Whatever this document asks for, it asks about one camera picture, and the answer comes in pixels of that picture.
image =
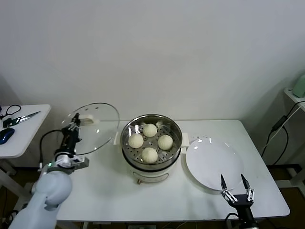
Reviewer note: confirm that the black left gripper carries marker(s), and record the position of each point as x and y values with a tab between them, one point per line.
69	139

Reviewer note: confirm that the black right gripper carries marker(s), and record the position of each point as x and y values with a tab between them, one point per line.
241	204

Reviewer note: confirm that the round glass pot lid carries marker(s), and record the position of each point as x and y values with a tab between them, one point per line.
100	133

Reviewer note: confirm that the white steamed baozi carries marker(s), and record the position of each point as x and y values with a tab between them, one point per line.
149	130
149	155
165	142
135	140

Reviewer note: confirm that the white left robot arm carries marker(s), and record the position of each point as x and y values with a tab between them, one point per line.
50	188

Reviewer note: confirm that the stainless steel steamer basket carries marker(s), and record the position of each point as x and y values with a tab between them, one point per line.
128	128

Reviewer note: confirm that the round white plate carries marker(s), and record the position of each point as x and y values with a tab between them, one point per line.
209	162

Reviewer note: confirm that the white side table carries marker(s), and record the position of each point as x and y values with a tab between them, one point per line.
26	138

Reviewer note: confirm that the blue computer mouse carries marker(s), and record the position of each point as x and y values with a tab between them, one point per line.
6	134

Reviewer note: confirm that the white electric cooker base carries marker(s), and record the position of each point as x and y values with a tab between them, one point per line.
150	175

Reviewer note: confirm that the white power strip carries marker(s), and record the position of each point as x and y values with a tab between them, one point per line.
143	226

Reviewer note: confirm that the white shelf stand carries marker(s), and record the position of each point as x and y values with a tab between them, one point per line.
289	93

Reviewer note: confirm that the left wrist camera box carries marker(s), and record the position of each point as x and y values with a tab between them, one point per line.
78	162

